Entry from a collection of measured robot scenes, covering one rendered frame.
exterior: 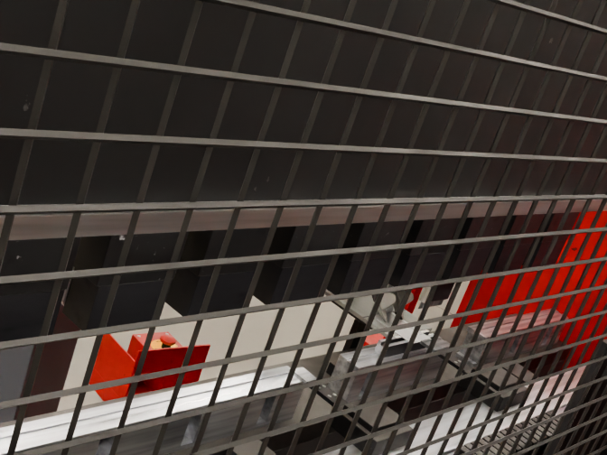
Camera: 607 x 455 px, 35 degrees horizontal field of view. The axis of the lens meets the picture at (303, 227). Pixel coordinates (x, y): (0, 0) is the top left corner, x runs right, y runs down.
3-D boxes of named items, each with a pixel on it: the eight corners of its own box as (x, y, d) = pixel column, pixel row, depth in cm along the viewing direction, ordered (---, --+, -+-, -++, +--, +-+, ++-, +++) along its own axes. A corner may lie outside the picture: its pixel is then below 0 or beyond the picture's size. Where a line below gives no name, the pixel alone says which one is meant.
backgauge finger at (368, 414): (312, 371, 196) (321, 351, 194) (407, 445, 181) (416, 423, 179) (274, 381, 187) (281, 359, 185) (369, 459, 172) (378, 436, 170)
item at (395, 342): (422, 339, 234) (426, 329, 233) (432, 346, 232) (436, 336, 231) (374, 350, 219) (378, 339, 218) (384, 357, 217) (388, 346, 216)
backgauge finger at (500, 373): (435, 343, 231) (443, 325, 229) (522, 403, 216) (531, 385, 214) (407, 349, 222) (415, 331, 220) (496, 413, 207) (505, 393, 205)
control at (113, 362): (154, 372, 239) (174, 310, 233) (189, 408, 229) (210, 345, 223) (85, 379, 225) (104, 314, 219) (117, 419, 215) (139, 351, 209)
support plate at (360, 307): (355, 280, 251) (356, 276, 250) (431, 330, 236) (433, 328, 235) (311, 285, 237) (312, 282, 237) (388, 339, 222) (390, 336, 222)
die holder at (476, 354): (540, 334, 294) (552, 307, 291) (556, 344, 290) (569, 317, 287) (454, 356, 256) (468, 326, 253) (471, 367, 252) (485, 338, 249)
